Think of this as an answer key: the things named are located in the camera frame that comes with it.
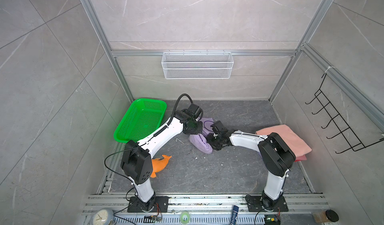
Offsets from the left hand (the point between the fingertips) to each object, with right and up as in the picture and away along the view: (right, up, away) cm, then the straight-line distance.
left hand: (199, 127), depth 84 cm
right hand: (+4, -11, +10) cm, 15 cm away
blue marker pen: (+16, -40, -15) cm, 45 cm away
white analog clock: (-45, -39, -17) cm, 62 cm away
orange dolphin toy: (-23, -21, -2) cm, 31 cm away
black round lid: (+56, -35, -22) cm, 70 cm away
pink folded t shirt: (+58, -12, +1) cm, 60 cm away
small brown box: (+54, -39, -18) cm, 69 cm away
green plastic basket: (-42, +5, +29) cm, 52 cm away
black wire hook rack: (+62, 0, -22) cm, 66 cm away
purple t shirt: (0, -8, -1) cm, 8 cm away
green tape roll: (-8, -41, -13) cm, 44 cm away
